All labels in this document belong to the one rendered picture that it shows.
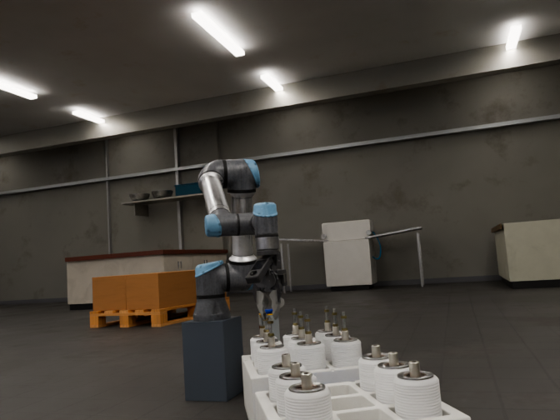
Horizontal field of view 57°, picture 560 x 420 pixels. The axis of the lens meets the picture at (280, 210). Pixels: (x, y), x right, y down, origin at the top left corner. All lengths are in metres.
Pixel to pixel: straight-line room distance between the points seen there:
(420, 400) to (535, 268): 5.63
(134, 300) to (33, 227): 7.14
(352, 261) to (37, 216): 6.94
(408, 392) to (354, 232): 6.90
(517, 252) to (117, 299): 4.52
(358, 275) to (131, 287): 3.89
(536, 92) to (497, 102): 0.56
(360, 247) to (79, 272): 4.22
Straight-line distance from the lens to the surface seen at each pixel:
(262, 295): 1.63
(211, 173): 1.97
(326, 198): 8.84
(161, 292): 4.89
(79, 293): 8.26
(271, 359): 1.60
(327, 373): 1.61
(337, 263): 7.93
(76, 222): 11.26
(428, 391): 1.15
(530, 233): 6.70
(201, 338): 2.07
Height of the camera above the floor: 0.51
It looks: 6 degrees up
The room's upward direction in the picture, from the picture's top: 4 degrees counter-clockwise
